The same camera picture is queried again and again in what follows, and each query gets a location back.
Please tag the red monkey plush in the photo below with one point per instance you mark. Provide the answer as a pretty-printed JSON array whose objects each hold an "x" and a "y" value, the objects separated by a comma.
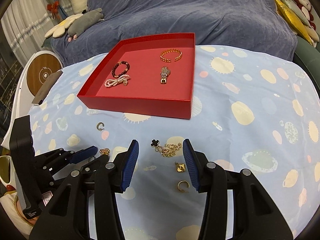
[{"x": 305, "y": 6}]

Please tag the round wooden white device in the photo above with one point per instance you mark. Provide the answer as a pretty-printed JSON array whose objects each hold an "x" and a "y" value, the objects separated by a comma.
[{"x": 37, "y": 70}]

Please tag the brown phone case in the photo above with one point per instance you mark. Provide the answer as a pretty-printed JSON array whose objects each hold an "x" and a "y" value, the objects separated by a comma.
[{"x": 45, "y": 88}]

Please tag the blue grey bed blanket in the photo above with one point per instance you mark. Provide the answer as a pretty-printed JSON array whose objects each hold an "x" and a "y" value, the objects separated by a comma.
[{"x": 248, "y": 24}]

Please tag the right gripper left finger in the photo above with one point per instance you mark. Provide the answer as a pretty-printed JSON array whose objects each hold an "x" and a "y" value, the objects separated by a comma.
[{"x": 66, "y": 214}]

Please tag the gold yellow cushion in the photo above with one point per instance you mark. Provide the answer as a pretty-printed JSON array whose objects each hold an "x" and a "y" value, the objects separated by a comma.
[{"x": 297, "y": 21}]

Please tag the blue planet print tablecloth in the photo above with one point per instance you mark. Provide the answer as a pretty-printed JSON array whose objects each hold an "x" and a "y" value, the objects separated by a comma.
[{"x": 250, "y": 110}]

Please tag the left gripper seen from right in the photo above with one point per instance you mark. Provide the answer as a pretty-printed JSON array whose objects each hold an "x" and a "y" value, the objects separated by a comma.
[{"x": 82, "y": 155}]

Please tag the gold flower pendant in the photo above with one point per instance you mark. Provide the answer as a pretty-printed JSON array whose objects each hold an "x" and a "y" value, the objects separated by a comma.
[{"x": 180, "y": 167}]

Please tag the white curtain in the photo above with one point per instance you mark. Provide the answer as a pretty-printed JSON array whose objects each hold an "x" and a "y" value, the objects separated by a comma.
[{"x": 25, "y": 22}]

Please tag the flower shaped cream pillow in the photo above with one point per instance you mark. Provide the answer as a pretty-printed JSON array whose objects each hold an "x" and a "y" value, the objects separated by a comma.
[{"x": 60, "y": 29}]

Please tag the red bow ribbon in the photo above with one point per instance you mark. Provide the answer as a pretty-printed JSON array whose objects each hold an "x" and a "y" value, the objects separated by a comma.
[{"x": 54, "y": 9}]

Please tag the red cardboard box tray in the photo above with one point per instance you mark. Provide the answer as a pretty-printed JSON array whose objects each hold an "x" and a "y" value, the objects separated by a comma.
[{"x": 132, "y": 78}]

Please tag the gold cuff bangle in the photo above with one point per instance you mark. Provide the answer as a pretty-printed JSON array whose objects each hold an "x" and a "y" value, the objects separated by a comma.
[{"x": 171, "y": 55}]

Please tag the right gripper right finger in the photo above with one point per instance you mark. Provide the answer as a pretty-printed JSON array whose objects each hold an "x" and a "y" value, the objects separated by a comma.
[{"x": 255, "y": 214}]

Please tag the grey seal plush toy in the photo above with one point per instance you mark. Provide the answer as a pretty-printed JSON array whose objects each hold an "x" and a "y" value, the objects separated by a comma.
[{"x": 84, "y": 22}]

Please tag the gold hoop earring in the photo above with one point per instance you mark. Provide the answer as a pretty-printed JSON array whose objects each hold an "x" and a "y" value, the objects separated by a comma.
[
  {"x": 100, "y": 126},
  {"x": 183, "y": 186}
]

